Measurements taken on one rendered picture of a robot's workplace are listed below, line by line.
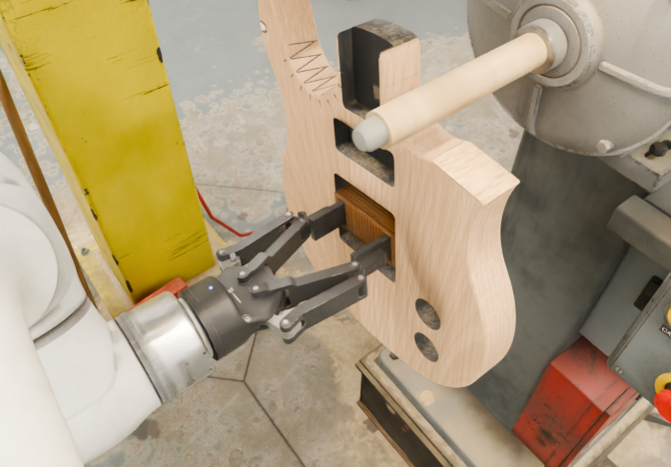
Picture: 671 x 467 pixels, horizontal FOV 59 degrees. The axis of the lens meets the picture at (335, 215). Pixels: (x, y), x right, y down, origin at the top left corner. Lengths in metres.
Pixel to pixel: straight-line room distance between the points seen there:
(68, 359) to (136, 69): 0.96
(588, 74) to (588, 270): 0.43
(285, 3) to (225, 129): 1.82
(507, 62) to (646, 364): 0.36
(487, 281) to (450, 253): 0.04
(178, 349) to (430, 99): 0.30
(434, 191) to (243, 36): 2.52
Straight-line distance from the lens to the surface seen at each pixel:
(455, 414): 1.39
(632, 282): 0.96
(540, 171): 0.91
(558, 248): 0.96
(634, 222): 0.76
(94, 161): 1.48
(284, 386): 1.72
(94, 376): 0.52
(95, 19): 1.32
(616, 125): 0.60
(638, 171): 0.71
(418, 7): 3.21
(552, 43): 0.56
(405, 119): 0.46
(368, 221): 0.63
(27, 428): 0.33
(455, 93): 0.49
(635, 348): 0.71
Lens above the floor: 1.55
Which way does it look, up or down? 49 degrees down
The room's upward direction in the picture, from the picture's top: straight up
